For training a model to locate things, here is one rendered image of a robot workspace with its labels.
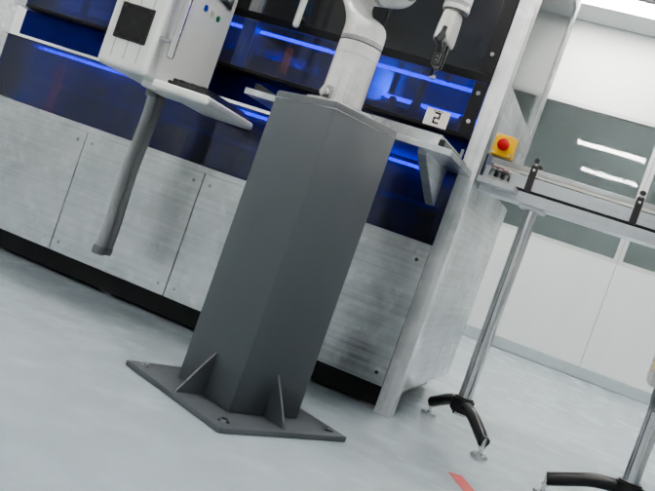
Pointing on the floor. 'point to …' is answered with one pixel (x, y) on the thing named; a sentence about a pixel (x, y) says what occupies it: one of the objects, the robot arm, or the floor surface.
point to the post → (457, 207)
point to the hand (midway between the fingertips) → (438, 60)
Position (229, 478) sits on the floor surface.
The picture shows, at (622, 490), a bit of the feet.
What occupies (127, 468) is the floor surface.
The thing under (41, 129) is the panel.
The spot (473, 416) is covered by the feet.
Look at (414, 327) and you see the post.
